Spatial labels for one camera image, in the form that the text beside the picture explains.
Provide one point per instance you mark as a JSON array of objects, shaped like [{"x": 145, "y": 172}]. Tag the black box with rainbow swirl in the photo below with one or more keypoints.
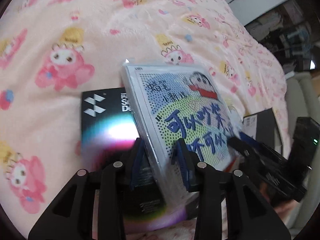
[{"x": 107, "y": 130}]

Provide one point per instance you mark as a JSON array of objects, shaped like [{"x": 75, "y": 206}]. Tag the black cardboard storage box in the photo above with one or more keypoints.
[{"x": 262, "y": 127}]

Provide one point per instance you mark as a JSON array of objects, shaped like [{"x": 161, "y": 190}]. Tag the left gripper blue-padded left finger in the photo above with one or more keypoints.
[{"x": 136, "y": 163}]

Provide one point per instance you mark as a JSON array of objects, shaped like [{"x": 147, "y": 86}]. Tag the pink cartoon print blanket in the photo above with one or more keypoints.
[{"x": 53, "y": 50}]

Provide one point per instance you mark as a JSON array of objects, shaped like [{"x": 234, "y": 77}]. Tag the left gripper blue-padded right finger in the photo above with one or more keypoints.
[{"x": 187, "y": 161}]

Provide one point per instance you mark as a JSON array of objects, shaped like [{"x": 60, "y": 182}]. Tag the cartoon diamond painting kit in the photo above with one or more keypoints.
[{"x": 172, "y": 102}]

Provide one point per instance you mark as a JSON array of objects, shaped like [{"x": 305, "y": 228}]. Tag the grey upholstered headboard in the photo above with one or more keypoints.
[{"x": 303, "y": 114}]

